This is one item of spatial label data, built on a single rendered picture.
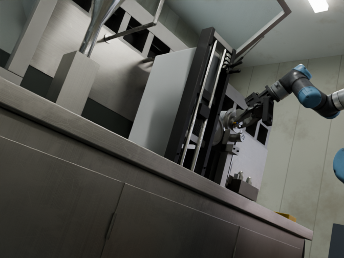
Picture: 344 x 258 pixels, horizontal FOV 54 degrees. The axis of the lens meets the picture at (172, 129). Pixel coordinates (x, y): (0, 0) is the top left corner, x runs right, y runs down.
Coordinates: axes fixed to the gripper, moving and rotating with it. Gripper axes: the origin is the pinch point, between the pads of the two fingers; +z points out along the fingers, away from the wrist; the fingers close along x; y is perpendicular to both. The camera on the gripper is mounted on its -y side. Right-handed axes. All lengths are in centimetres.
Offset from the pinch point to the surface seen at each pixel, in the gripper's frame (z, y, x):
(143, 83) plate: 22.2, 30.7, 28.8
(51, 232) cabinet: 18, -57, 80
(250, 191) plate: 15.3, -17.8, -20.9
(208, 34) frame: -17.4, 7.6, 41.4
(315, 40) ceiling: -70, 205, -215
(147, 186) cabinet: 9, -46, 60
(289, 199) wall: 58, 70, -251
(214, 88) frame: -7.2, -4.1, 30.9
